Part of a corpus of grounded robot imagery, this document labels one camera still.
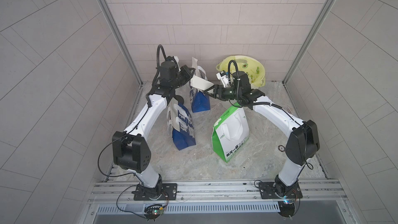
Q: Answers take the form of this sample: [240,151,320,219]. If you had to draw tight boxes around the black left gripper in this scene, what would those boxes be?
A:
[168,66,194,90]

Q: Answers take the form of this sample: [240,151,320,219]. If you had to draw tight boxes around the green white paper bag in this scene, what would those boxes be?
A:
[211,105,249,163]

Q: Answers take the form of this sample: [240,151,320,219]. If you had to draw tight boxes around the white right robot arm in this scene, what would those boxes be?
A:
[200,69,320,199]

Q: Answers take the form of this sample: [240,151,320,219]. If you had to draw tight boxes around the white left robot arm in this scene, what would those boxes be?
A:
[110,45,195,200]

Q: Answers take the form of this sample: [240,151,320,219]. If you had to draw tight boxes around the blue white paper bag rear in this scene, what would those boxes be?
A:
[189,57,210,113]

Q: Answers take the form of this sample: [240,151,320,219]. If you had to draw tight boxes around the blue white paper bag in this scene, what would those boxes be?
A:
[166,98,196,150]
[189,57,210,113]

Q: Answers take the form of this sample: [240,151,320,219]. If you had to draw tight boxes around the blue white paper bag front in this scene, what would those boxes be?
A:
[166,98,196,150]

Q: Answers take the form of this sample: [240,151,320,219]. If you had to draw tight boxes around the white plastic waste bin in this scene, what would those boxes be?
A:
[235,56,266,88]

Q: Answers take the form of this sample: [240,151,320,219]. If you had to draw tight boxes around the yellow-green avocado bin liner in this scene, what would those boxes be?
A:
[216,55,266,88]

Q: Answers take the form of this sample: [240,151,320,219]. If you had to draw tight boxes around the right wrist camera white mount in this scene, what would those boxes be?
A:
[216,71,231,88]

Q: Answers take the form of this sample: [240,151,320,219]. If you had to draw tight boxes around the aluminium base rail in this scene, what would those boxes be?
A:
[88,178,347,217]

